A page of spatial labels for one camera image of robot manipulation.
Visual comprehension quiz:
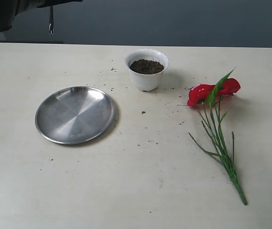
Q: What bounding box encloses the red artificial flower with stems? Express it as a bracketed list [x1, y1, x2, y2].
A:
[186, 71, 249, 206]

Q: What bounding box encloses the stainless steel spork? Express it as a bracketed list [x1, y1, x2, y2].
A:
[49, 6, 54, 36]

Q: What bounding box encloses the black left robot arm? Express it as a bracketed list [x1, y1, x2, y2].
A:
[0, 0, 74, 32]

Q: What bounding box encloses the dark brown potting soil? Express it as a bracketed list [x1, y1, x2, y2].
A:
[130, 59, 164, 74]

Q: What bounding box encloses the white scalloped flower pot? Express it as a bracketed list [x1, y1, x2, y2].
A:
[126, 49, 169, 92]

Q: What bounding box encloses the round stainless steel plate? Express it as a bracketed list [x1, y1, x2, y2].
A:
[35, 86, 116, 145]

